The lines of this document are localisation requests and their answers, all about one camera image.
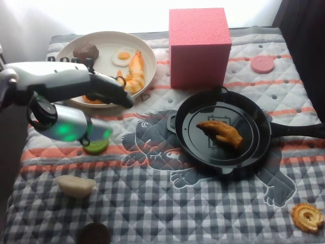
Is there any black frying pan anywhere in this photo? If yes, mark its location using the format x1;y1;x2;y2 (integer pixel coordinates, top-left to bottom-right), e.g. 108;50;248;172
167;86;325;176

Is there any red cube box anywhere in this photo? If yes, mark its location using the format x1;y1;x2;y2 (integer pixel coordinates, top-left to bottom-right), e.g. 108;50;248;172
169;7;232;89

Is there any large toy shrimp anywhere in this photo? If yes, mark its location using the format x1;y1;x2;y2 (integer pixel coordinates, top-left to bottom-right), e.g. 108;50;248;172
116;49;146;92

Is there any golden fried toy snack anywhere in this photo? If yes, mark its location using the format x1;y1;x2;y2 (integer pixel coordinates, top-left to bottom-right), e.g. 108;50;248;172
197;120;244;150

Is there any small toy shrimp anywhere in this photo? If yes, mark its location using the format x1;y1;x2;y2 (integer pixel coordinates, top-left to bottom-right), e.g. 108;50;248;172
82;95;105;104

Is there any green sandwich cookie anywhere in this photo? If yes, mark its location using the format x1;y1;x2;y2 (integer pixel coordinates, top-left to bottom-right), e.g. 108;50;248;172
83;141;109;155

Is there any toy fried egg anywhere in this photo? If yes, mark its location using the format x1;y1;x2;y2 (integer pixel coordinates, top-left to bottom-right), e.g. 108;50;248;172
111;47;134;67

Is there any grey quilt with bear print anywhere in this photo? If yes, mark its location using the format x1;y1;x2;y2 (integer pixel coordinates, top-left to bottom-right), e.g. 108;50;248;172
5;26;325;244

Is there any cream round plate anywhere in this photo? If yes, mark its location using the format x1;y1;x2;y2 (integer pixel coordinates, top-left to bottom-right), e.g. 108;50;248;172
54;30;157;109

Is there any brown toy meatball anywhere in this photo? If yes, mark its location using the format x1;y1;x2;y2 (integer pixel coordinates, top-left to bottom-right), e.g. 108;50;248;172
73;42;100;59

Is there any white toy dumpling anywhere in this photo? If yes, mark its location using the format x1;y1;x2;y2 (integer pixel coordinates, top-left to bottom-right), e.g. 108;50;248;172
55;174;97;198

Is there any pink sandwich cookie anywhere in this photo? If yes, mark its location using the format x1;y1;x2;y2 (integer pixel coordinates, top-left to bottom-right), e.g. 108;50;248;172
250;55;274;74

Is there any dark brown sandwich cookie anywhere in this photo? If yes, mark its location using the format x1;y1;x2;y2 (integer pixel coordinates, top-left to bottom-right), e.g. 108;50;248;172
77;223;111;244

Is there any dark curtain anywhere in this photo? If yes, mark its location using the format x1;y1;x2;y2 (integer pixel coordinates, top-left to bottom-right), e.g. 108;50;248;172
271;0;325;123

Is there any yellow swirl butter cookie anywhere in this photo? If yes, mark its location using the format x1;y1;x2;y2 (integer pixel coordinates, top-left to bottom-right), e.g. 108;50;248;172
291;203;325;233

